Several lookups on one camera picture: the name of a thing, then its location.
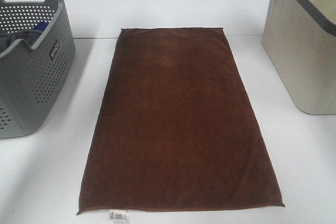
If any brown towel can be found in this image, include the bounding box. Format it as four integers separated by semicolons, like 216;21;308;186
79;27;283;212

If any grey perforated laundry basket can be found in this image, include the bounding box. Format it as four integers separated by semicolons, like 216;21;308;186
1;0;76;138

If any blue cloth in basket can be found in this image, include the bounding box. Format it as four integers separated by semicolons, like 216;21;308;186
33;21;49;32

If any beige bin with grey rim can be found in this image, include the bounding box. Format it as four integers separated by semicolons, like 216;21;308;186
262;0;335;115

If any grey cloth in basket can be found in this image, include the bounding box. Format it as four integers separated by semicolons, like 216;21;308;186
1;29;42;52

